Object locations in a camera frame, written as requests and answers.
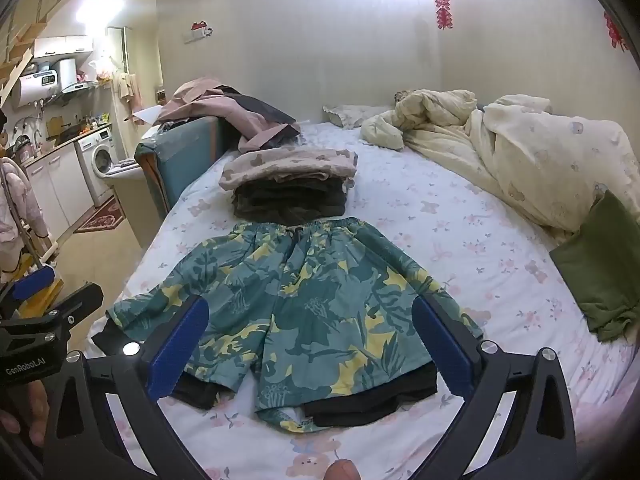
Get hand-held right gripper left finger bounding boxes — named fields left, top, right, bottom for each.
left=42, top=295, right=211, bottom=480

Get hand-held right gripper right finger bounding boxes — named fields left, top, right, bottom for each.
left=412, top=292, right=593, bottom=480

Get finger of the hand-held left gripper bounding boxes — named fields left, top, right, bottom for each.
left=0, top=265, right=57, bottom=313
left=44, top=282, right=105, bottom=342

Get dark folded pants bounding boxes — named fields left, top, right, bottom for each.
left=231, top=177, right=356, bottom=226

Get beige bear print folded pants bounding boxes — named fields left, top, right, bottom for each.
left=218, top=146, right=359, bottom=192

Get person's right hand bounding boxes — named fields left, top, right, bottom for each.
left=326, top=461, right=361, bottom=480

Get yellow stool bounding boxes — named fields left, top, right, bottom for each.
left=15, top=265, right=65, bottom=318

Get pink padded jacket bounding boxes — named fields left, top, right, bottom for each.
left=0, top=156, right=46, bottom=281

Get red patterned rug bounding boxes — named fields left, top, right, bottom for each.
left=74, top=195, right=126, bottom=234

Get white lower kitchen cabinet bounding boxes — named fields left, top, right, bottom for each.
left=22, top=147, right=96, bottom=241

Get white kitchen cabinet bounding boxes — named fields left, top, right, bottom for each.
left=22, top=147, right=96, bottom=241
left=32, top=35, right=95, bottom=59

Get floral bed sheet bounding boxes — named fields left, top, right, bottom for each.
left=87, top=121, right=640, bottom=480

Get white side table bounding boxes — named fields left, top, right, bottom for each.
left=103, top=160, right=161, bottom=251

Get white washing machine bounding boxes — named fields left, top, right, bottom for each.
left=75, top=127, right=118, bottom=206

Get olive green cloth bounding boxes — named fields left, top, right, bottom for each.
left=549, top=190, right=640, bottom=343

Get teal headboard cushion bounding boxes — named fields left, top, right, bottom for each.
left=135, top=115, right=236, bottom=218

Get white water heater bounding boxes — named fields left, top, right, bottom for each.
left=10, top=67, right=61, bottom=108

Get white paper sheet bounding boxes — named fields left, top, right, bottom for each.
left=132, top=106, right=173, bottom=125

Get white range hood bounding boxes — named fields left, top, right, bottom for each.
left=55, top=57, right=99, bottom=96

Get cream quilt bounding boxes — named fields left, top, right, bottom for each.
left=360, top=89, right=640, bottom=246

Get hanging pink towel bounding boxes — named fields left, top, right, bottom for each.
left=112, top=71, right=143, bottom=113

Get hanging plastic bag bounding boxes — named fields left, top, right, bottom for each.
left=89, top=55, right=118, bottom=81

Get white upper kitchen cabinet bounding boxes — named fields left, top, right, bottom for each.
left=32, top=35, right=95, bottom=59

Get pink coat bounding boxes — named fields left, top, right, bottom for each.
left=157, top=77, right=302, bottom=156

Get wooden staircase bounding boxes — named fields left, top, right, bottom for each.
left=0, top=0, right=76, bottom=106

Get dark grey garment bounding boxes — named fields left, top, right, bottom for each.
left=220, top=87, right=298, bottom=128

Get white frilled pillow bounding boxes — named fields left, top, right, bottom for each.
left=322, top=104, right=396, bottom=130

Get kitchen ceiling light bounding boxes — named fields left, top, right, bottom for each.
left=75, top=0, right=128, bottom=28

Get red firecracker decoration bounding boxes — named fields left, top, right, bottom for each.
left=432, top=0, right=455, bottom=31
left=602, top=10, right=630, bottom=52

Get white wall box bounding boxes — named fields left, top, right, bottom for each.
left=185, top=21, right=213, bottom=43

